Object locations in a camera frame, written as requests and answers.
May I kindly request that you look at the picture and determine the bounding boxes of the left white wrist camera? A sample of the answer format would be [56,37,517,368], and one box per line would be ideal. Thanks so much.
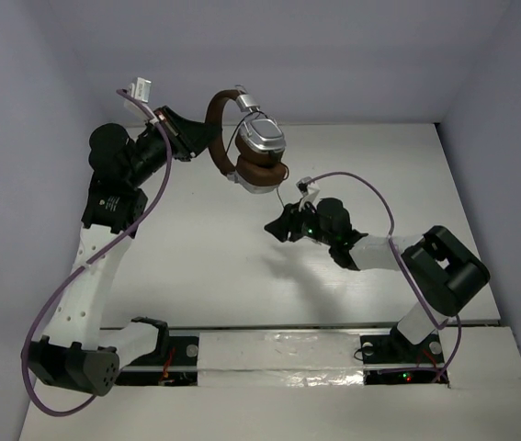
[124,77,153,121]

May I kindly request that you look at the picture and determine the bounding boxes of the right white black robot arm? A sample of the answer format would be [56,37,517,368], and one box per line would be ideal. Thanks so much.
[264,198,491,364]

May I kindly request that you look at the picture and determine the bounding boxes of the purple cable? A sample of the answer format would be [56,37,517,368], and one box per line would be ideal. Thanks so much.
[299,172,463,385]
[21,87,173,417]

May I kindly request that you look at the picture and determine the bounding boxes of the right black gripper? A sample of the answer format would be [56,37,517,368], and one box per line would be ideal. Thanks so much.
[265,197,335,246]

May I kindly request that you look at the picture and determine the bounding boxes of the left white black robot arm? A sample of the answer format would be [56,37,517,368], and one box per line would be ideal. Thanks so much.
[22,107,221,396]

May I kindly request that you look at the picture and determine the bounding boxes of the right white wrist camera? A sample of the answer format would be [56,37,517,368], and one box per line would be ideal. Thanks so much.
[296,176,320,211]

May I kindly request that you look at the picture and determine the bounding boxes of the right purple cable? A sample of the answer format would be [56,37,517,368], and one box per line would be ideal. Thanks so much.
[299,172,463,385]

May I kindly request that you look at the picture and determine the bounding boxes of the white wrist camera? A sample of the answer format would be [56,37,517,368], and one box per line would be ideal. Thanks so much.
[296,176,320,211]
[124,77,153,121]

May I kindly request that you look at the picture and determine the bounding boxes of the brown silver headphones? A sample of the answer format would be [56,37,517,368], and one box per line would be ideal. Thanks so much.
[205,85,288,194]

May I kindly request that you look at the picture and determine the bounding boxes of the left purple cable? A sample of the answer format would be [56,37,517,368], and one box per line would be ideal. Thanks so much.
[21,87,173,417]

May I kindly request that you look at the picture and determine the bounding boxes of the silver taped base panel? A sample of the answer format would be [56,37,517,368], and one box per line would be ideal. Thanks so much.
[197,330,364,388]

